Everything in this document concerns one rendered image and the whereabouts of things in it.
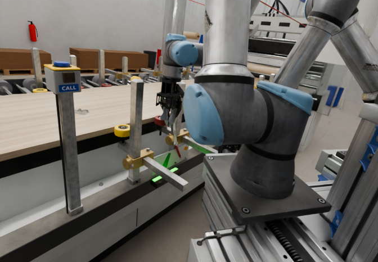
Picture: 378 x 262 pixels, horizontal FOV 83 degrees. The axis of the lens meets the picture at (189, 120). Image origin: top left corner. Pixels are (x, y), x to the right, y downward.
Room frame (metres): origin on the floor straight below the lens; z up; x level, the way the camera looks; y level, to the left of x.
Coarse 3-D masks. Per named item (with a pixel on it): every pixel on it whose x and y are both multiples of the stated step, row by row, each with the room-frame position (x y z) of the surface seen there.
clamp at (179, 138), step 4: (180, 132) 1.03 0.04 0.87; (184, 132) 1.04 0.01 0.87; (188, 132) 1.05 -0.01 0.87; (168, 136) 0.97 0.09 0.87; (172, 136) 0.97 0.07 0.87; (180, 136) 0.99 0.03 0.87; (188, 136) 1.05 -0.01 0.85; (168, 140) 0.96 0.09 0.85; (172, 140) 0.95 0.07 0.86; (180, 140) 1.00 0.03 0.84; (168, 144) 0.96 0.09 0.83; (172, 144) 0.97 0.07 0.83
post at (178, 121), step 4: (180, 84) 0.98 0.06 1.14; (184, 84) 1.00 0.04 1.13; (184, 88) 1.00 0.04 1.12; (180, 112) 0.99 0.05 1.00; (180, 116) 0.99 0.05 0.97; (176, 120) 0.98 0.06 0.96; (180, 120) 0.99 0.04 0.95; (172, 124) 0.99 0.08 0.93; (176, 124) 0.98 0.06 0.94; (180, 124) 1.00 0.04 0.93; (172, 128) 0.99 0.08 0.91; (176, 128) 0.98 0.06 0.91; (180, 128) 1.00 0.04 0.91; (172, 132) 0.99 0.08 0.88; (176, 132) 0.98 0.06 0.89; (172, 148) 0.98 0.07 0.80
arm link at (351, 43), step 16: (352, 16) 0.74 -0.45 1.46; (336, 32) 0.77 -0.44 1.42; (352, 32) 0.75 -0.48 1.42; (336, 48) 0.79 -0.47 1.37; (352, 48) 0.75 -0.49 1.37; (368, 48) 0.74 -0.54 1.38; (352, 64) 0.76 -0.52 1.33; (368, 64) 0.73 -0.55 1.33; (368, 80) 0.73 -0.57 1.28; (368, 96) 0.74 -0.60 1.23
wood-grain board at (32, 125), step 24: (0, 96) 1.13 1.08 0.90; (24, 96) 1.18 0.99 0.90; (48, 96) 1.24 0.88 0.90; (96, 96) 1.37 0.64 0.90; (120, 96) 1.44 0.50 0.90; (144, 96) 1.53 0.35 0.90; (0, 120) 0.84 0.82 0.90; (24, 120) 0.87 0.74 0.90; (48, 120) 0.90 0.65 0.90; (96, 120) 0.97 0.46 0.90; (120, 120) 1.01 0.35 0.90; (144, 120) 1.07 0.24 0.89; (0, 144) 0.65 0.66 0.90; (24, 144) 0.67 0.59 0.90; (48, 144) 0.71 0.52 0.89
